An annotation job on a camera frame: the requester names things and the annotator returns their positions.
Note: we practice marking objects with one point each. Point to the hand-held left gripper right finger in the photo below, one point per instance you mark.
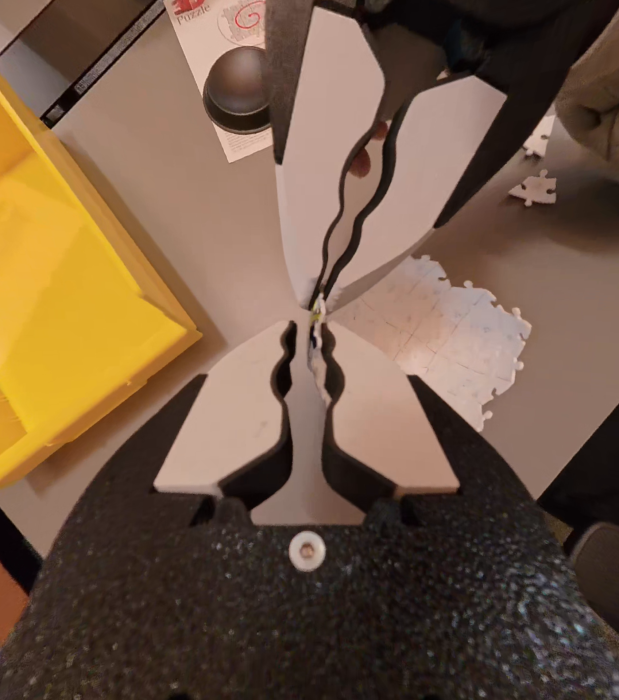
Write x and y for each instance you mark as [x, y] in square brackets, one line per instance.
[386, 426]

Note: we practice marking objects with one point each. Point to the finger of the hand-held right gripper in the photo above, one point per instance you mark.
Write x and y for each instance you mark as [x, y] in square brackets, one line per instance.
[331, 109]
[435, 164]

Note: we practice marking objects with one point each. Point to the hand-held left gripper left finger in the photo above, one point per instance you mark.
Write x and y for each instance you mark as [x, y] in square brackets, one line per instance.
[222, 415]

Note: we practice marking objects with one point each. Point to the white puzzle piece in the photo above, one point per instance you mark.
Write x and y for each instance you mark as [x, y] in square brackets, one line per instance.
[533, 188]
[539, 139]

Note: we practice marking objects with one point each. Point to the curved single puzzle piece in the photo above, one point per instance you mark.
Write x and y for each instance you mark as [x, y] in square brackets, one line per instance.
[318, 361]

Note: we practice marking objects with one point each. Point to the partly built puzzle ball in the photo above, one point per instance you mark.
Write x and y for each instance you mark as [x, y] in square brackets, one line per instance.
[451, 339]

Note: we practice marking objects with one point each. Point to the black round ball stand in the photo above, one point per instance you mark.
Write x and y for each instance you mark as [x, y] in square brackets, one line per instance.
[232, 93]

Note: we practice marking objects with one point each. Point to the puzzle instruction leaflet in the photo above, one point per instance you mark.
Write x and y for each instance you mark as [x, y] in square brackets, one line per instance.
[194, 49]

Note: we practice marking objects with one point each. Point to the person's right hand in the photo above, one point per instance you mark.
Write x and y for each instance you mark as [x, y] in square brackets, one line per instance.
[363, 161]

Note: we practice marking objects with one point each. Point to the person's grey sweatshirt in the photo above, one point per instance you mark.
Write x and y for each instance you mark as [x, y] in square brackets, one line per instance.
[615, 82]

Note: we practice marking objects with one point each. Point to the yellow plastic bin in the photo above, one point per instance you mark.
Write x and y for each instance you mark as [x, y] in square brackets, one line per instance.
[41, 273]

